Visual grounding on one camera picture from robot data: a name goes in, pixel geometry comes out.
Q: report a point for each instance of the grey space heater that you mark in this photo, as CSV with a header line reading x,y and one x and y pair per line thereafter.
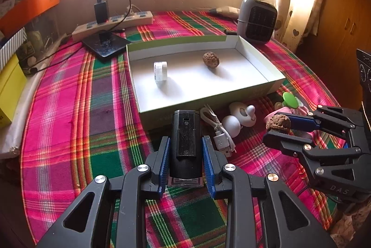
x,y
260,21

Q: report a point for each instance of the green round lid case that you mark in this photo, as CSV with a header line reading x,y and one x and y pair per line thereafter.
x,y
291,100

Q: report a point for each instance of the plaid cloth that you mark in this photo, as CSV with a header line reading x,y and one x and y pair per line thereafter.
x,y
87,120

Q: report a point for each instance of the pencil-shaped pouch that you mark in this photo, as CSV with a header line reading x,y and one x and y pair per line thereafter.
x,y
226,11

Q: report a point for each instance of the orange box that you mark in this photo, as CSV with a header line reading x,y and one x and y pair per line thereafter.
x,y
34,4

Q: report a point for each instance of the black stamp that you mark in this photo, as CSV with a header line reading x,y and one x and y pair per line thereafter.
x,y
185,137

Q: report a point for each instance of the black charger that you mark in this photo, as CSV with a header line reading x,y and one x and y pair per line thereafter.
x,y
101,11

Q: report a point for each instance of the black smartphone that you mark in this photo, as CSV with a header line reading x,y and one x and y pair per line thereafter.
x,y
108,46

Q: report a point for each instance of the white box with green sides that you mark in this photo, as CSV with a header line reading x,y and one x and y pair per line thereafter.
x,y
188,91

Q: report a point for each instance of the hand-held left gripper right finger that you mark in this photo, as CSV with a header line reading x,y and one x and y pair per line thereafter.
x,y
209,166

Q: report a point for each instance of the wooden cabinet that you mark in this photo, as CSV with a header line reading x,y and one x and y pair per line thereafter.
x,y
342,19

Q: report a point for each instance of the white power strip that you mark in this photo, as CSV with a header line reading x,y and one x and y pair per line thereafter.
x,y
139,17

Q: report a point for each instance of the white mushroom-shaped toy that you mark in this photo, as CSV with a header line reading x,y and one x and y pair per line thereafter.
x,y
242,116

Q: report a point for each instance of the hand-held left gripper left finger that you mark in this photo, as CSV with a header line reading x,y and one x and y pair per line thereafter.
x,y
164,161

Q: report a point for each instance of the yellow box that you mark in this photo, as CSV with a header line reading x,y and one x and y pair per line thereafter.
x,y
11,91

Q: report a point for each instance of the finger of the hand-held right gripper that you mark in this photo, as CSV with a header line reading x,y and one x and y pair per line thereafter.
x,y
284,142
301,122

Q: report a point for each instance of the striped box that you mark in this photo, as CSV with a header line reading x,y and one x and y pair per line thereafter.
x,y
11,48

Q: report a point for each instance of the brown walnut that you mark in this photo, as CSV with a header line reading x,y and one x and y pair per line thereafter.
x,y
277,123
211,60

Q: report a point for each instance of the white plug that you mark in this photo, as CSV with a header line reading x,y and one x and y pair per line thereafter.
x,y
132,10

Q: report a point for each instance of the clear storage container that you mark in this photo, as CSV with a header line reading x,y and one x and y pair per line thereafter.
x,y
43,30

